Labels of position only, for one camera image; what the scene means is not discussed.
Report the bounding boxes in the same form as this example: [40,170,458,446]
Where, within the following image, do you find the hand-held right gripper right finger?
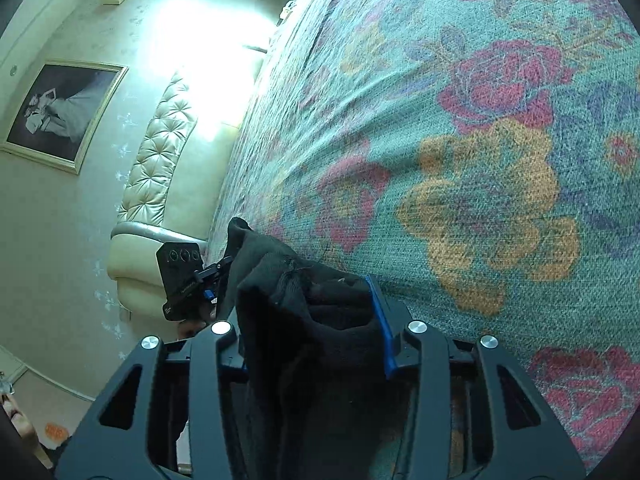
[365,274,587,480]

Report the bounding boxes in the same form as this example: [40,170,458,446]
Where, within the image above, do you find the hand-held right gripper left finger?
[55,320,251,480]

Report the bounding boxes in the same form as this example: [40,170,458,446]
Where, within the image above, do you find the black pants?
[172,217,417,480]

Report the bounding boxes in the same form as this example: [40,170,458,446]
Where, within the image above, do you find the person's left hand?
[178,317,213,339]

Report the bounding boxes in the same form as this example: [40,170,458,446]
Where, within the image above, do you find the cream tufted headboard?
[107,67,267,322]

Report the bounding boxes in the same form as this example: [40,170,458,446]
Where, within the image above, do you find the framed black-and-white picture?
[0,61,130,176]

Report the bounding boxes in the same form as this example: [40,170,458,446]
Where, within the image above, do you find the floral green blanket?
[190,0,640,476]

